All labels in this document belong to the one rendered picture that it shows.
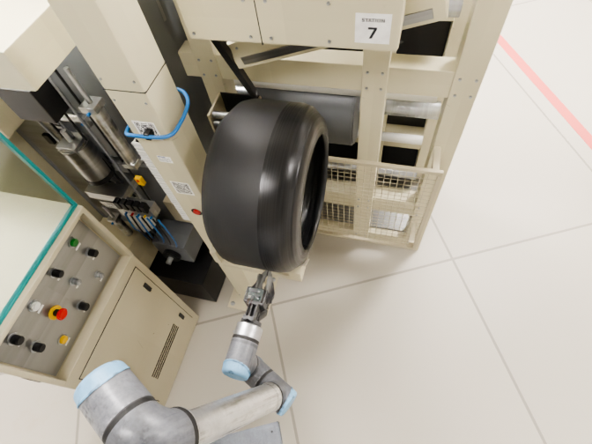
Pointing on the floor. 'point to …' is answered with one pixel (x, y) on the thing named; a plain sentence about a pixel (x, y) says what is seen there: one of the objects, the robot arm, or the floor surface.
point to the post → (144, 96)
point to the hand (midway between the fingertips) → (268, 273)
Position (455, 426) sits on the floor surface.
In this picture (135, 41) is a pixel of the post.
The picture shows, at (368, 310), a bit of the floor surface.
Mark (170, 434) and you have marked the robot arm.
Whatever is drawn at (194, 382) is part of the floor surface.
